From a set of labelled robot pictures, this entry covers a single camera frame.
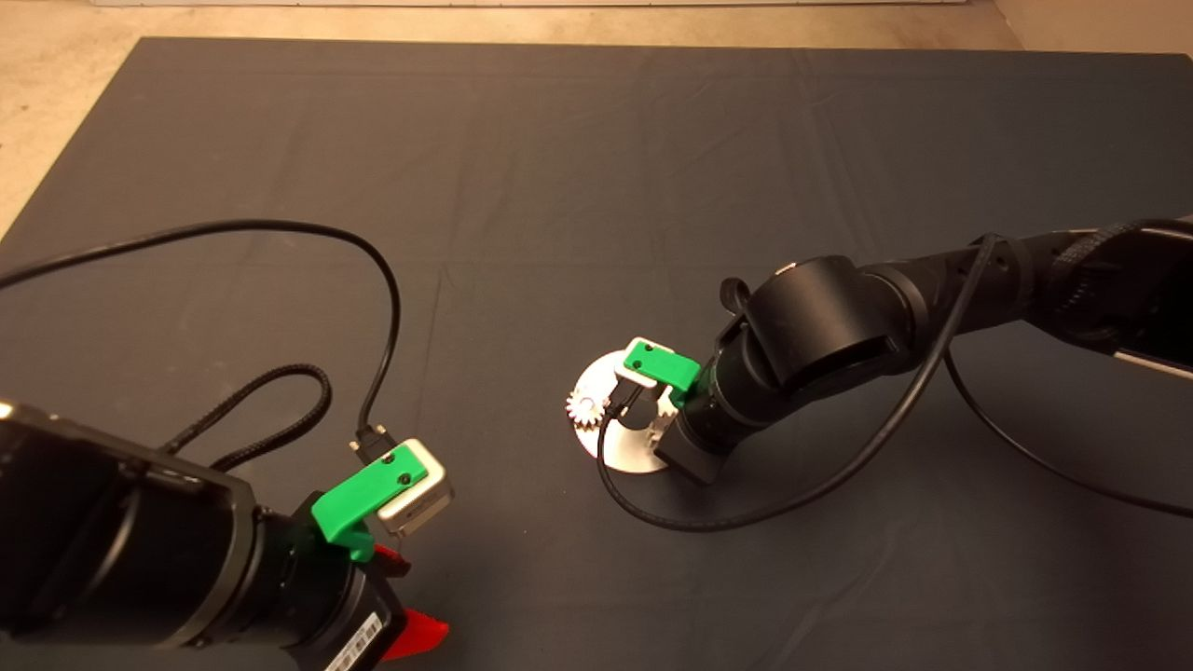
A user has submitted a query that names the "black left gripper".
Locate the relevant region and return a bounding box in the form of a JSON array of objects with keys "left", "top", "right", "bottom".
[{"left": 280, "top": 494, "right": 450, "bottom": 671}]

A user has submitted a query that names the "smooth black right camera cable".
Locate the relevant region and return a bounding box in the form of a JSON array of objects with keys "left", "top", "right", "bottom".
[{"left": 596, "top": 233, "right": 998, "bottom": 532}]

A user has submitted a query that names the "green left camera mount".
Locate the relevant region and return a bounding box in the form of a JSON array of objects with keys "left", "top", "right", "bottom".
[{"left": 312, "top": 443, "right": 430, "bottom": 563}]

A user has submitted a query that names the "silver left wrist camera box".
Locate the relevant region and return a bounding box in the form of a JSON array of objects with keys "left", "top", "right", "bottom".
[{"left": 377, "top": 438, "right": 455, "bottom": 537}]

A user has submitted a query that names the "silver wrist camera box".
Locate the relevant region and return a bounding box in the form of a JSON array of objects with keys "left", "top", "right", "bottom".
[
  {"left": 377, "top": 438, "right": 455, "bottom": 537},
  {"left": 613, "top": 335, "right": 674, "bottom": 390}
]

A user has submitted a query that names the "smooth black camera cable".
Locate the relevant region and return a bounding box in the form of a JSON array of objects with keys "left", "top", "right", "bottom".
[
  {"left": 596, "top": 233, "right": 998, "bottom": 532},
  {"left": 0, "top": 219, "right": 402, "bottom": 458}
]

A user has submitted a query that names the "thin black cable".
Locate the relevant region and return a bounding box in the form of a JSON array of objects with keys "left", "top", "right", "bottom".
[{"left": 944, "top": 349, "right": 1193, "bottom": 518}]

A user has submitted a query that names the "green right camera mount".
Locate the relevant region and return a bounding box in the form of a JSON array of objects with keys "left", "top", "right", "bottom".
[{"left": 623, "top": 340, "right": 702, "bottom": 408}]

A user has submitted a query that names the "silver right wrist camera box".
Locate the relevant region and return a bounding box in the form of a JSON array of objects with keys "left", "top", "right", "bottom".
[{"left": 613, "top": 335, "right": 674, "bottom": 390}]

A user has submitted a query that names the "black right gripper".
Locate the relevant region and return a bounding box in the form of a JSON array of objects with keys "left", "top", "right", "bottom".
[{"left": 654, "top": 363, "right": 739, "bottom": 486}]

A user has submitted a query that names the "dark grey table cloth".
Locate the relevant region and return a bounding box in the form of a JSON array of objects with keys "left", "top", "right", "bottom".
[{"left": 0, "top": 39, "right": 1193, "bottom": 671}]

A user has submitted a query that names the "round metal carrier plate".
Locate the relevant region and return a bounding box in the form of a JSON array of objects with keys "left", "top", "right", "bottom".
[{"left": 571, "top": 349, "right": 681, "bottom": 473}]

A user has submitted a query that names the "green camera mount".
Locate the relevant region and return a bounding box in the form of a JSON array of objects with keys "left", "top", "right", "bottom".
[
  {"left": 312, "top": 443, "right": 430, "bottom": 563},
  {"left": 623, "top": 340, "right": 702, "bottom": 408}
]

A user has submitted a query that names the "smooth black left camera cable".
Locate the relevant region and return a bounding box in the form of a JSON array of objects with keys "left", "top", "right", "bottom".
[{"left": 0, "top": 219, "right": 402, "bottom": 458}]

